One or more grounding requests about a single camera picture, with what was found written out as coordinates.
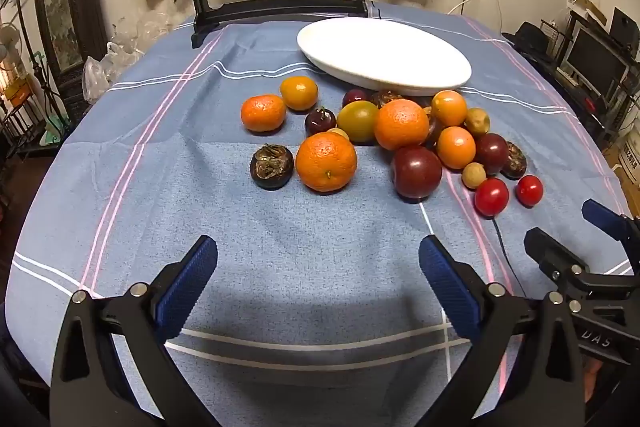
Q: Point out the clear plastic bag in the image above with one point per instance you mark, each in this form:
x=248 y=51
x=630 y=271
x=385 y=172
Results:
x=135 y=37

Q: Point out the green-yellow tomato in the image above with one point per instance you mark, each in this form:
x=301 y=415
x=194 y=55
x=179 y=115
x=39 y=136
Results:
x=357 y=122

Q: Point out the black hat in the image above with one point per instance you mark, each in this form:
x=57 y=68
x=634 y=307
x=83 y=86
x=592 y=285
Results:
x=530 y=37

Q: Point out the mandarin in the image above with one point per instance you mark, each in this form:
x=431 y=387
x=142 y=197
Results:
x=263 y=112

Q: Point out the orange-yellow tomato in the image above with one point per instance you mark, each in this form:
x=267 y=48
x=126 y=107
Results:
x=299 y=93

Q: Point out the small orange tomato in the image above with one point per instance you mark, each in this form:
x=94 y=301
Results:
x=455 y=147
x=449 y=108

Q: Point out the red cherry tomato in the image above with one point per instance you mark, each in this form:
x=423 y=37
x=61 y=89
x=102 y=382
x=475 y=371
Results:
x=529 y=190
x=491 y=197

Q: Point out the black speaker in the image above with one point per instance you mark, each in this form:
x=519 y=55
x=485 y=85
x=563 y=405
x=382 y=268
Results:
x=622 y=29

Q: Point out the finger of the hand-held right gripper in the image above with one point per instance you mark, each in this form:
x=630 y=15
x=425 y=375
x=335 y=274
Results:
x=600 y=214
x=547 y=249

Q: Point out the white plastic bag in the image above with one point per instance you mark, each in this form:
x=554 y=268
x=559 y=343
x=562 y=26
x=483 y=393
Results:
x=97 y=77

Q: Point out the large orange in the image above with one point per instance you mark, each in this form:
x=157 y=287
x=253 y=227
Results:
x=326 y=161
x=401 y=124

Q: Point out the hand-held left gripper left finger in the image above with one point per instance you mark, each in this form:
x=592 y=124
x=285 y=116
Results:
x=192 y=287

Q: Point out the computer monitor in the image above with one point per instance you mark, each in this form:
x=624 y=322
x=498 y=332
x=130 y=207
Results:
x=595 y=59

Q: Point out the cardboard box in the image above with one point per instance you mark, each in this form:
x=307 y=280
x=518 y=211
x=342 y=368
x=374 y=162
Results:
x=625 y=162

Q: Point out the dark framed painting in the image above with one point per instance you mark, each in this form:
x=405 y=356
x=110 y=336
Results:
x=60 y=17

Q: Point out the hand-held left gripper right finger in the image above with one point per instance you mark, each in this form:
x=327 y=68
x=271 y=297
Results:
x=447 y=287

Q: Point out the dark red plum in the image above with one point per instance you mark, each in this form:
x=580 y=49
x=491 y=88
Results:
x=416 y=172
x=491 y=153

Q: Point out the blue striped tablecloth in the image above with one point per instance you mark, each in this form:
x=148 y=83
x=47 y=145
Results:
x=300 y=232

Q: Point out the white oval plate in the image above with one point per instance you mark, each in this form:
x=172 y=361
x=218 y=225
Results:
x=380 y=52

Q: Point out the tan longan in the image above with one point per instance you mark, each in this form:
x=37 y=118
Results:
x=340 y=133
x=477 y=120
x=473 y=175

